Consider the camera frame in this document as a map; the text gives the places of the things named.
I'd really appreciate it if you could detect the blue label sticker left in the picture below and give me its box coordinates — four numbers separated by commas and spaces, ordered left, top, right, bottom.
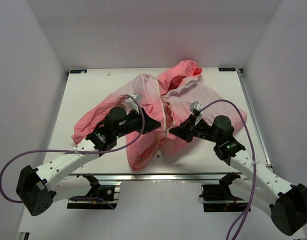
69, 69, 87, 74

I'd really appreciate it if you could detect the pink hooded zip jacket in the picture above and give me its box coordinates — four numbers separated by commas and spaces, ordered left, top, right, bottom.
71, 60, 247, 171

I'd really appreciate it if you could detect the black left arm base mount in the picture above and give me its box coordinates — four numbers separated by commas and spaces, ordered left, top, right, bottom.
67, 173, 120, 210

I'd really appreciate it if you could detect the aluminium table frame rail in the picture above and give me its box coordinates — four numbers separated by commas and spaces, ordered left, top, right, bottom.
39, 172, 278, 185

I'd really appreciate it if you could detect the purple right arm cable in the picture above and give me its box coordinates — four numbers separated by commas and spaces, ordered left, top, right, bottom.
199, 99, 258, 240

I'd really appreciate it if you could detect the blue label sticker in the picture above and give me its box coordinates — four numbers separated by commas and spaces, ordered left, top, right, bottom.
69, 69, 87, 74
218, 67, 236, 72

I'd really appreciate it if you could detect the blue label sticker right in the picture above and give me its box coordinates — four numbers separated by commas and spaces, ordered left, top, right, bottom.
218, 67, 236, 72

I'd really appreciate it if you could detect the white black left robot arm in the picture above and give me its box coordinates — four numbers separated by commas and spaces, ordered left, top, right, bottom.
16, 107, 161, 216

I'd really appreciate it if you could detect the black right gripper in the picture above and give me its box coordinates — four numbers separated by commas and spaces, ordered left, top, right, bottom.
169, 114, 221, 144

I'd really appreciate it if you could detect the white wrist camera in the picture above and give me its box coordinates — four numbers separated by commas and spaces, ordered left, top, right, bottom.
190, 101, 204, 126
125, 93, 143, 114

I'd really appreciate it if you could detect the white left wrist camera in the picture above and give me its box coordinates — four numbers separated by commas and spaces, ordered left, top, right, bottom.
125, 93, 143, 114

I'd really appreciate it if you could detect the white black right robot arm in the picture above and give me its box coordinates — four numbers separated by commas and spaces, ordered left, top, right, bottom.
169, 114, 307, 236

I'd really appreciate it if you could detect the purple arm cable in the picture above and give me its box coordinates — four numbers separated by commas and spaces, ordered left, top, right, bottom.
199, 99, 258, 240
0, 93, 146, 210

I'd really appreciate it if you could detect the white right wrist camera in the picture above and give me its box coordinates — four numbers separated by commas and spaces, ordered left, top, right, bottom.
190, 101, 204, 126

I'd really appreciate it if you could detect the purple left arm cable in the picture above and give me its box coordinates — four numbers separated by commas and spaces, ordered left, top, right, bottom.
0, 93, 146, 210

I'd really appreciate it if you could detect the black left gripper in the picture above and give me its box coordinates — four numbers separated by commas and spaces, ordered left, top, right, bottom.
114, 107, 161, 139

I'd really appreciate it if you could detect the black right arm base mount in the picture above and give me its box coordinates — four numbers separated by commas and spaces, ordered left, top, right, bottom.
199, 172, 247, 213

